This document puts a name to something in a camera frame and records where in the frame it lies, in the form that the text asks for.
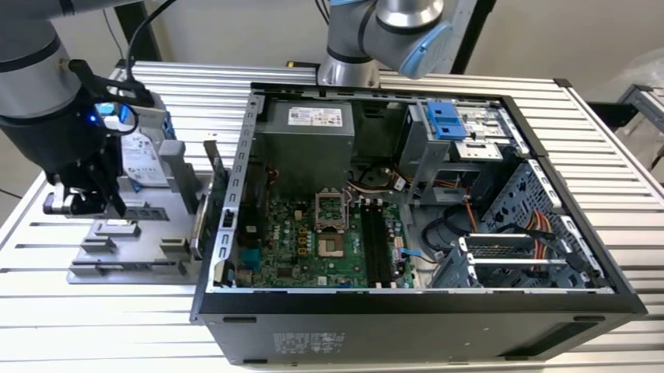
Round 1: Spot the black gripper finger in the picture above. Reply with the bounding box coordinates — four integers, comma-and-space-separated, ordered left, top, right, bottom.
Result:
98, 134, 127, 219

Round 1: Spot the RAM stick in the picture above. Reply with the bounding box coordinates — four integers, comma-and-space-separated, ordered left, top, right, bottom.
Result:
117, 205, 170, 223
71, 262, 178, 272

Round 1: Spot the black RAM slot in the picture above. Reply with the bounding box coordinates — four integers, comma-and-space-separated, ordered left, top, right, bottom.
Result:
374, 198, 393, 289
361, 198, 378, 289
366, 198, 386, 289

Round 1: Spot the hard disk in blue carrier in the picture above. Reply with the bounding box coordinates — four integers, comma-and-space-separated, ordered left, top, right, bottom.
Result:
111, 92, 175, 193

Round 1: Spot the grey parts rack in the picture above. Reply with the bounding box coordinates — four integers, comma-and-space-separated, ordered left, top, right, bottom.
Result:
65, 134, 217, 287

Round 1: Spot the graphics card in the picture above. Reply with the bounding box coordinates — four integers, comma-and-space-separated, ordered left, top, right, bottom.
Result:
189, 134, 234, 262

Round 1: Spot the grey power supply unit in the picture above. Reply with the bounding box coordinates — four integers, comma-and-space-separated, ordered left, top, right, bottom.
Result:
257, 99, 357, 195

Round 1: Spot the green motherboard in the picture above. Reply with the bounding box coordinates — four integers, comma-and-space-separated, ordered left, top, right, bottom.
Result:
236, 185, 416, 291

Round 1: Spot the metal socket cover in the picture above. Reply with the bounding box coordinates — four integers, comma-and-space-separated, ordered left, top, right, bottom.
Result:
314, 186, 348, 231

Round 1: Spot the CPU socket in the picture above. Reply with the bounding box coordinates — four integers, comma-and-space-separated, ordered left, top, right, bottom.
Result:
317, 232, 348, 259

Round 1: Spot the silver drive bay cage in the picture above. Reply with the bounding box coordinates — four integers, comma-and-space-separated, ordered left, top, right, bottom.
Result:
397, 99, 528, 205

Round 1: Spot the black open PC case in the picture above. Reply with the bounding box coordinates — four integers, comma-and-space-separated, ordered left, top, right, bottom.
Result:
189, 80, 650, 367

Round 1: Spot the blue drive bay latch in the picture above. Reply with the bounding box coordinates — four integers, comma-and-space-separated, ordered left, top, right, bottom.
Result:
425, 99, 467, 141

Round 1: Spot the silver disk bay cage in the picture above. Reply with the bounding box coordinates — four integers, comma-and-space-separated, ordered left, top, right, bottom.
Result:
429, 232, 572, 289

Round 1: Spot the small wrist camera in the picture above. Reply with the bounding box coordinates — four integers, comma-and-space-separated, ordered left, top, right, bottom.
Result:
42, 185, 91, 217

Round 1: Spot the black frame post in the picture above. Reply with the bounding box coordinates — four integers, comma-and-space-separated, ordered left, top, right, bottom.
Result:
451, 0, 497, 75
114, 0, 162, 62

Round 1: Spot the black camera cable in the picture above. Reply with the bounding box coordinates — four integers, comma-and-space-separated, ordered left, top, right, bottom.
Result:
123, 0, 181, 85

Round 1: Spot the power supply wire bundle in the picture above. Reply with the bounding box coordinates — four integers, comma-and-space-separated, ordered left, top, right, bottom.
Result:
346, 161, 416, 195

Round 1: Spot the black looped cable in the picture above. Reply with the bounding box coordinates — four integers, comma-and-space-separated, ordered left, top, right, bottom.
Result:
423, 209, 468, 267

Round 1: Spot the orange wire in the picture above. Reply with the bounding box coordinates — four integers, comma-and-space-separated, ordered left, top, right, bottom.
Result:
463, 195, 480, 235

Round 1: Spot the red yellow wire bundle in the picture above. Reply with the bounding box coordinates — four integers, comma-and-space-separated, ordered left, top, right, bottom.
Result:
527, 211, 555, 273

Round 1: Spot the black bracket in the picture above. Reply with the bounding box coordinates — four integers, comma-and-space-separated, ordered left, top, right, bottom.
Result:
588, 99, 640, 129

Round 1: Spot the aluminium frame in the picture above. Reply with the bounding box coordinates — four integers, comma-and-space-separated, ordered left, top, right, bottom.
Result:
616, 83, 664, 129

